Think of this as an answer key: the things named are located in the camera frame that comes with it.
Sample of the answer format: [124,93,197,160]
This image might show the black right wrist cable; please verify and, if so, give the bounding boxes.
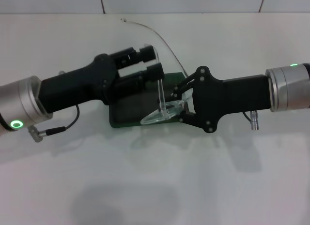
[243,109,260,132]

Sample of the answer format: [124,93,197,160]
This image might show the green glasses case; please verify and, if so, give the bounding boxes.
[108,72,192,128]

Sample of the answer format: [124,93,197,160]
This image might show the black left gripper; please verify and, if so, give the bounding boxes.
[38,53,121,114]

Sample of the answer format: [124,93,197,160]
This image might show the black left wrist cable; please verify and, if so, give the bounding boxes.
[29,104,81,143]

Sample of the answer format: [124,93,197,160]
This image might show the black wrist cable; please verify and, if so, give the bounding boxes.
[243,109,260,132]
[29,104,81,143]

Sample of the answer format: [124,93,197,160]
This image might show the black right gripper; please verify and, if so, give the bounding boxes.
[170,65,273,135]

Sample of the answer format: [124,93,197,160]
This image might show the clear plastic glasses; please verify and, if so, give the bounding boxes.
[120,17,193,126]

